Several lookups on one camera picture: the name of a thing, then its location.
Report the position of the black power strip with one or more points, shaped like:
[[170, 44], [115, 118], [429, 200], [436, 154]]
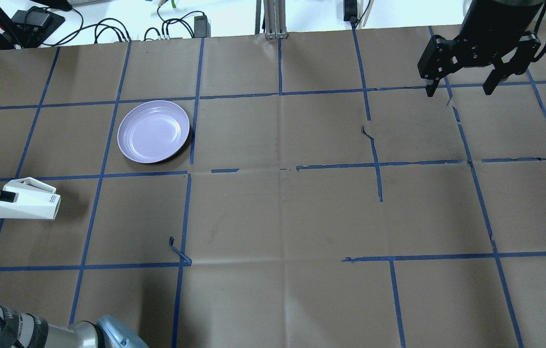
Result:
[[350, 11]]

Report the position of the white angular cup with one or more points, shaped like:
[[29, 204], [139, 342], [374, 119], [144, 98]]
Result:
[[33, 199]]

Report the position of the black box with cables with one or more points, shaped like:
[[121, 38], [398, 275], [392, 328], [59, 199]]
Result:
[[30, 28]]

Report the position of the lavender plate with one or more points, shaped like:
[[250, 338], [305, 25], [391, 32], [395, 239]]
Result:
[[153, 131]]

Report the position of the black power adapter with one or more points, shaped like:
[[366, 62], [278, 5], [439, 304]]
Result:
[[201, 28]]

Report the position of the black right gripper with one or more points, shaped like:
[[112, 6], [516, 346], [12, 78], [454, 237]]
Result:
[[495, 26]]

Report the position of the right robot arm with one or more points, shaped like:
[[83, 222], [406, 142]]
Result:
[[501, 33]]

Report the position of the aluminium frame post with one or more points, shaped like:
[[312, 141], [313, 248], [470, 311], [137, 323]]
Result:
[[271, 19]]

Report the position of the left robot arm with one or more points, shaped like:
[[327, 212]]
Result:
[[25, 330]]

